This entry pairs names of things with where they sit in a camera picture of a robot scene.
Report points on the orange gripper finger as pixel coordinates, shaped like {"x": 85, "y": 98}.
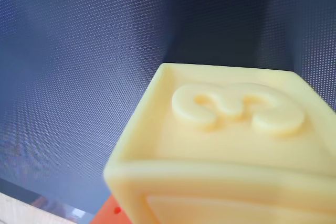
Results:
{"x": 111, "y": 212}

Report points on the yellow embossed toy block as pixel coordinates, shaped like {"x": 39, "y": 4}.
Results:
{"x": 223, "y": 155}

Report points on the dark grey table mat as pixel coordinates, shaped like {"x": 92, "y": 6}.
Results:
{"x": 92, "y": 64}

